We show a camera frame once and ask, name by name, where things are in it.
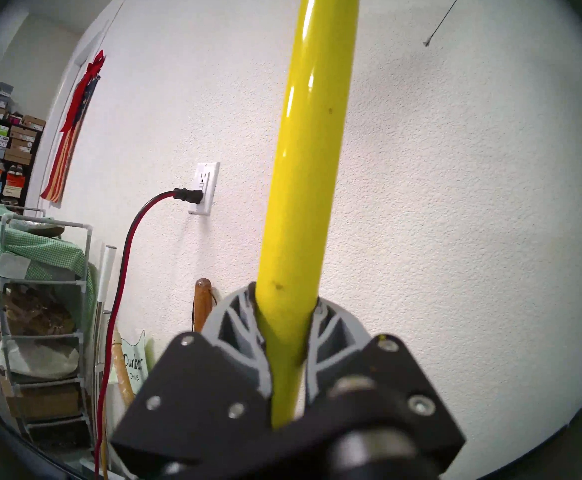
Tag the black shelf with shoe boxes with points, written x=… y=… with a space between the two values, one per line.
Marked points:
x=1 y=149

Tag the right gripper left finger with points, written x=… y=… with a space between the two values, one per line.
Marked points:
x=201 y=394

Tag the shelf rack with green cloth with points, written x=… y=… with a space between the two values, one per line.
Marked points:
x=36 y=254

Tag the yellow broom black bristles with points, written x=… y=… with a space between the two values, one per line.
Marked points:
x=311 y=159

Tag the flag decoration with red bow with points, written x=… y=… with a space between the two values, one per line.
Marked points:
x=68 y=144

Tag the long light wooden stick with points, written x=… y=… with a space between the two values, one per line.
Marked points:
x=121 y=369

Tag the white wall outlet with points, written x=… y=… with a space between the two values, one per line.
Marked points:
x=209 y=184

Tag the pale green name sign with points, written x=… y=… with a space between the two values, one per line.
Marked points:
x=133 y=364

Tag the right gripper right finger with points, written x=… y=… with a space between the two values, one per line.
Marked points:
x=396 y=379

